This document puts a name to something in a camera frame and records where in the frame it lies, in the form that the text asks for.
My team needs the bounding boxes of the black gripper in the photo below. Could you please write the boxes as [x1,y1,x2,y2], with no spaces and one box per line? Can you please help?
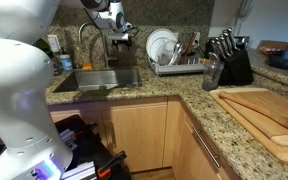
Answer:
[107,31,132,52]

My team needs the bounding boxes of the chrome gooseneck faucet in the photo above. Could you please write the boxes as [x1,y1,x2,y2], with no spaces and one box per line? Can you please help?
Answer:
[78,22,119,69]

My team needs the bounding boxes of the clear glass cup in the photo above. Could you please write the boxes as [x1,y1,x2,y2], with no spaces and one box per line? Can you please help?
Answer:
[202,59,225,92]

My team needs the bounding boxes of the small white plate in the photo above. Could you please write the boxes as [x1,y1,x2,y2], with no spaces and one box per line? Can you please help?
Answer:
[149,35,177,64]

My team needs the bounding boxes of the large white plate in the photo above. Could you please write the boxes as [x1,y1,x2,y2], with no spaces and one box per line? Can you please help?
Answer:
[145,28,178,63]

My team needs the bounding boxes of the stainless steel sink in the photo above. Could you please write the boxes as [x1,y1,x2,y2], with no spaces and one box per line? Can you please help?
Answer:
[53,68,141,93]

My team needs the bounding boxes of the white container with blue label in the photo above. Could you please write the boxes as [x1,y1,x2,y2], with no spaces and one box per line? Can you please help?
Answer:
[59,54,74,72]

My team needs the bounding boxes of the grey dish rack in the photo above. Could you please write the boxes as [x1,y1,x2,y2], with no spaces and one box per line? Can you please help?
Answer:
[147,54,207,76]

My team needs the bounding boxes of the dark wooden utensil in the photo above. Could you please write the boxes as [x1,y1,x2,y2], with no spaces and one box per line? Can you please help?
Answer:
[178,31,197,65]

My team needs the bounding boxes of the light wooden base cabinet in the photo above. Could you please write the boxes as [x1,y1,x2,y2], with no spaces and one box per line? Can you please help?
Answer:
[48,96,238,180]

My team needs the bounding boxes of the black tool case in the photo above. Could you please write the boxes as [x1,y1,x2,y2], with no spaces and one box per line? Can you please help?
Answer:
[54,114,132,180]

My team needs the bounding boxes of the orange and black clamp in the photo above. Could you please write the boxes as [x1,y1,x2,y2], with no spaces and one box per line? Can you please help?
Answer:
[96,150,128,179]

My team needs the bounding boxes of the black knife block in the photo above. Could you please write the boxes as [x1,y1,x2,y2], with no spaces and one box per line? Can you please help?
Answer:
[205,39,254,87]

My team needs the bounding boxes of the white aluminium profiles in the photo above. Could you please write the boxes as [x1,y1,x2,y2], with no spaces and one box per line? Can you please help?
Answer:
[60,161,98,180]

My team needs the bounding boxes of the large wooden cutting board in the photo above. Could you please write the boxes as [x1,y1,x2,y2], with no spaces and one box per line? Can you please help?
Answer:
[208,87,288,164]

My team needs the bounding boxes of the dark blue bowl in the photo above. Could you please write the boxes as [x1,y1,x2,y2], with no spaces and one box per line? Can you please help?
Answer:
[266,49,288,71]

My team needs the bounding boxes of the small wooden cutting board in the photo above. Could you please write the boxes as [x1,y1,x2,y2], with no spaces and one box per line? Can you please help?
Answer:
[221,89,288,147]

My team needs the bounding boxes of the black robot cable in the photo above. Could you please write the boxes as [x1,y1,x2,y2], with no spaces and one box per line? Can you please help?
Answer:
[126,25,141,38]

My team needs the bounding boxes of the steel knife handle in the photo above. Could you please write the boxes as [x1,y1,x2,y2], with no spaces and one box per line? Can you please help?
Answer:
[221,32,236,54]
[226,27,240,51]
[211,39,223,61]
[207,51,220,63]
[217,36,230,58]

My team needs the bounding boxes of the steel cabinet bar handle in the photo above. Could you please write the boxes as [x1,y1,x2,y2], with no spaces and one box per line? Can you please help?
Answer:
[191,125,222,168]

